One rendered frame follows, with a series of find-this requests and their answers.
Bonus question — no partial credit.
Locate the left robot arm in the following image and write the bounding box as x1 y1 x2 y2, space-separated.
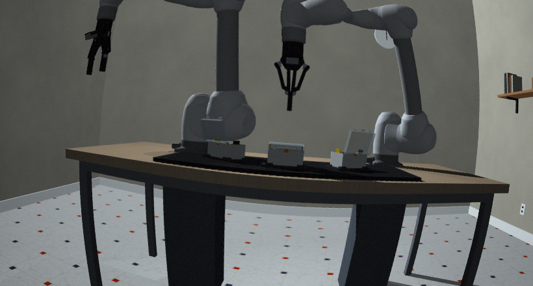
281 0 437 167

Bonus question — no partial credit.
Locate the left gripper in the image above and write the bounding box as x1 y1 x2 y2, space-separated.
274 41 310 111

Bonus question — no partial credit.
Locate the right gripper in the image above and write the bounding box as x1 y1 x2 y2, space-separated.
86 19 113 75

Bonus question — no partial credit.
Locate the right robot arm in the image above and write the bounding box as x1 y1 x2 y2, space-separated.
97 0 256 154

